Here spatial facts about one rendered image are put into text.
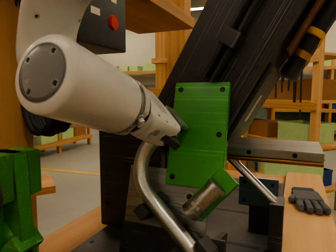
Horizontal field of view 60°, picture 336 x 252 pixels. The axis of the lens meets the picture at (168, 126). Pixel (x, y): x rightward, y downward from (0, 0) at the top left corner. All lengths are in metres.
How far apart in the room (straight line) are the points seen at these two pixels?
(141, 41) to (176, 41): 9.08
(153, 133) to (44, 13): 0.21
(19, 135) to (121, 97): 0.33
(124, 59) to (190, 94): 10.12
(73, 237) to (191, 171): 0.40
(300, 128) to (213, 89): 2.77
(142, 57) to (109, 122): 10.07
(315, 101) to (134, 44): 8.20
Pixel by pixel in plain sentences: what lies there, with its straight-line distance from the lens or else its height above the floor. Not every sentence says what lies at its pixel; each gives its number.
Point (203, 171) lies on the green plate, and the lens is 0.57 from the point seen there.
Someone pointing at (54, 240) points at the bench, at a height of 0.88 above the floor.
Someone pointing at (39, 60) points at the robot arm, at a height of 1.28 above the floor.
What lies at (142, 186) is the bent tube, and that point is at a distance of 0.58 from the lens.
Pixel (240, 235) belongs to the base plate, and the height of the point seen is 0.90.
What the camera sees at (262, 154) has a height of 1.12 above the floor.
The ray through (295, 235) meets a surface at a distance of 0.83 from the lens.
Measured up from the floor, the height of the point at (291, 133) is 0.83.
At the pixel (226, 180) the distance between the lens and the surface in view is 0.55.
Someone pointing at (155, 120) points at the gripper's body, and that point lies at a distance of 0.42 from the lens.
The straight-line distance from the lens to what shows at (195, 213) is 0.54.
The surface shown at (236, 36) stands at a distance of 0.57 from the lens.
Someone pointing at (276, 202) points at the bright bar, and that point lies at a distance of 0.71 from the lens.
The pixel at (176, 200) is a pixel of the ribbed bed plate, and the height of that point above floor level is 1.03.
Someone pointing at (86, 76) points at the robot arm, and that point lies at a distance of 0.30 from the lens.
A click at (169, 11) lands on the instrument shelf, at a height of 1.50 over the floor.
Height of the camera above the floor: 1.25
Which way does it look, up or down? 6 degrees down
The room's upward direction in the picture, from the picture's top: straight up
